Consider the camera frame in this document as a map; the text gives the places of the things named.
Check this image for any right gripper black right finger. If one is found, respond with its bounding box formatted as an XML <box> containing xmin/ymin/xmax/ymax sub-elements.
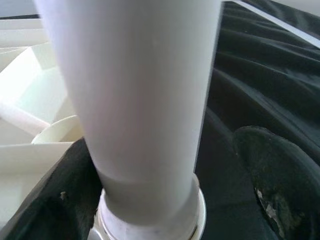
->
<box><xmin>232</xmin><ymin>125</ymin><xmax>320</xmax><ymax>240</ymax></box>

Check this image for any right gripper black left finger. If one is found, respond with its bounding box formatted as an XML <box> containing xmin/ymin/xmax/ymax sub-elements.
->
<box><xmin>0</xmin><ymin>137</ymin><xmax>104</xmax><ymax>240</ymax></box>

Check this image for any white plastic children table top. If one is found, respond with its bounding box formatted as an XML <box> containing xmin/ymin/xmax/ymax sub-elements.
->
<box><xmin>0</xmin><ymin>17</ymin><xmax>86</xmax><ymax>226</ymax></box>

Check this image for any white plastic table leg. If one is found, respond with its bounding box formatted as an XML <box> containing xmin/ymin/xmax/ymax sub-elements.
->
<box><xmin>33</xmin><ymin>0</ymin><xmax>223</xmax><ymax>240</ymax></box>

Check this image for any black plastic table cover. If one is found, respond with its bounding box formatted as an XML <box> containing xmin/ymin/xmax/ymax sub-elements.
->
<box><xmin>194</xmin><ymin>0</ymin><xmax>320</xmax><ymax>240</ymax></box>

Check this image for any white tape strip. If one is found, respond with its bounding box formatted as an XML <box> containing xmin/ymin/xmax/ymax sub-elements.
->
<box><xmin>234</xmin><ymin>0</ymin><xmax>320</xmax><ymax>49</ymax></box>

